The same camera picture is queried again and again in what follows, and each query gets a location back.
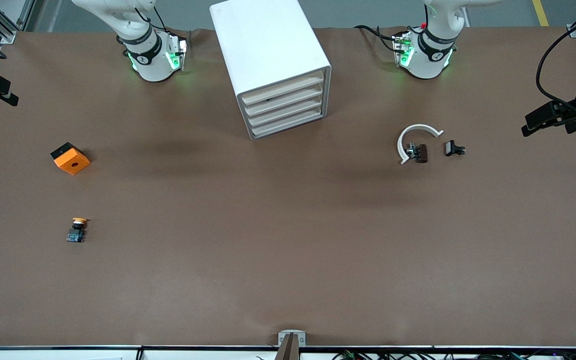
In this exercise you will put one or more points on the orange and black button box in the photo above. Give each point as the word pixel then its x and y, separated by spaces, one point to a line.
pixel 73 162

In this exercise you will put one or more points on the brown post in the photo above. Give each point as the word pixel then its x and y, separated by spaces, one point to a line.
pixel 289 350

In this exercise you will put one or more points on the yellow-capped push button switch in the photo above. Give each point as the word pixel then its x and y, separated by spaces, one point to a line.
pixel 75 234

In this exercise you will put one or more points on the grey metal bracket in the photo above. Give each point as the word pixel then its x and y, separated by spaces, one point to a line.
pixel 283 336

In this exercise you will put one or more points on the brown paper table cover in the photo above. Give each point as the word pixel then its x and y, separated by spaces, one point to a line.
pixel 268 250

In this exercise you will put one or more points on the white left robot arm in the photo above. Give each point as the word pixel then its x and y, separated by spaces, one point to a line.
pixel 430 65

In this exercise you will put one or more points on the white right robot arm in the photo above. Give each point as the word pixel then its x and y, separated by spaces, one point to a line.
pixel 150 65

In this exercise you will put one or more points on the white table edge rail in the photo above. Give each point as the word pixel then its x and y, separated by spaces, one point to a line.
pixel 193 354

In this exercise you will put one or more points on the white curved plastic arc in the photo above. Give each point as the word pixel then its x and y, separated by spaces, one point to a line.
pixel 402 142

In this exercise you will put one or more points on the small dark brown component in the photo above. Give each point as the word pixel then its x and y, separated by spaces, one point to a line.
pixel 421 153

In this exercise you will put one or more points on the small black clip component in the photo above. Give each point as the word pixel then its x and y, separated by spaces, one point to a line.
pixel 451 148

